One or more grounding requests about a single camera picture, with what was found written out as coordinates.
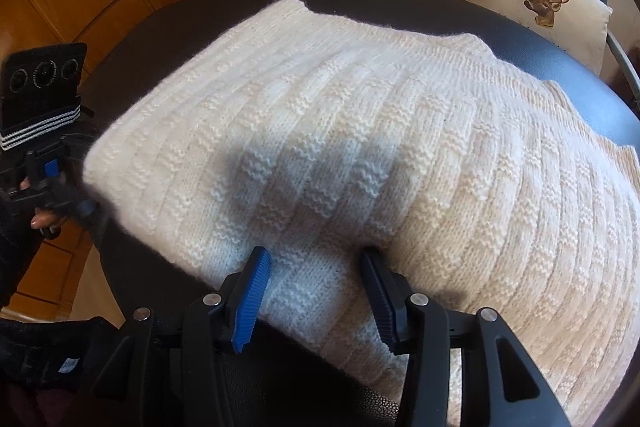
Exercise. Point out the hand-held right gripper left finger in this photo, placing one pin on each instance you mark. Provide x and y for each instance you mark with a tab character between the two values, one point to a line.
252	302

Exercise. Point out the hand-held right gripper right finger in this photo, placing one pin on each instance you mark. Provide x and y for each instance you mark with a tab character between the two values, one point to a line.
377	302

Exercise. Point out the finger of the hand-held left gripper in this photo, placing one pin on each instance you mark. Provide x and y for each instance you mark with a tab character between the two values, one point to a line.
82	209
50	169

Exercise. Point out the white knit sweater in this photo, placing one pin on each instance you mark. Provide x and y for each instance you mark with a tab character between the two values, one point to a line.
350	132

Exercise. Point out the person's left forearm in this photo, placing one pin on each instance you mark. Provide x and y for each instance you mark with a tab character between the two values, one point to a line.
15	247

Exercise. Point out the person's left hand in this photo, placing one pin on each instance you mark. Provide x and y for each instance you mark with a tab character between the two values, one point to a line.
45	221

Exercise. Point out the person's black clothing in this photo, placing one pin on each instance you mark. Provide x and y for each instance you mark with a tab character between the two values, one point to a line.
45	352

